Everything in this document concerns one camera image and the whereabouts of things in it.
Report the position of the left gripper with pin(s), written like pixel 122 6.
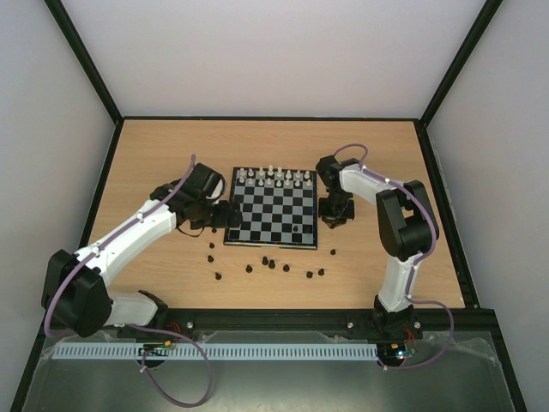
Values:
pixel 223 221

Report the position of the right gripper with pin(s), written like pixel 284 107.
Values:
pixel 335 209

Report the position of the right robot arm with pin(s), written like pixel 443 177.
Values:
pixel 406 224

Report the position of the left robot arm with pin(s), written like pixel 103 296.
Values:
pixel 76 290

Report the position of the black and silver chessboard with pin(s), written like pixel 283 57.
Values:
pixel 269 212

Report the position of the grey slotted cable duct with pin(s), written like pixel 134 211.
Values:
pixel 217 352

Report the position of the black aluminium frame rail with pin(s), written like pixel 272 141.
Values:
pixel 368 324

